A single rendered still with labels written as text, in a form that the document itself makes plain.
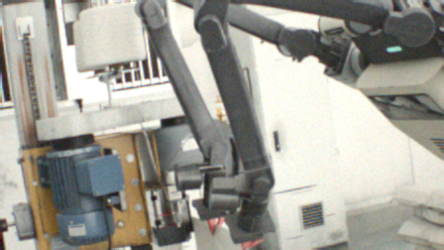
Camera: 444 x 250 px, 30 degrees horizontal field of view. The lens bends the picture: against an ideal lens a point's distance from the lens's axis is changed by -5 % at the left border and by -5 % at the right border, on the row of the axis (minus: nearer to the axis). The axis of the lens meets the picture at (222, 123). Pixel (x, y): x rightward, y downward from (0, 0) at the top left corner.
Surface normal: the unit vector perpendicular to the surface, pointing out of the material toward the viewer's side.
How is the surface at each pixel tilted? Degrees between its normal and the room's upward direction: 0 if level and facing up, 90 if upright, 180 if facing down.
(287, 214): 90
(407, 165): 90
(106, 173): 90
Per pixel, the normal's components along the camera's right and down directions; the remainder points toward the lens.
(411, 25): 0.04, 0.56
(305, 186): 0.30, 0.00
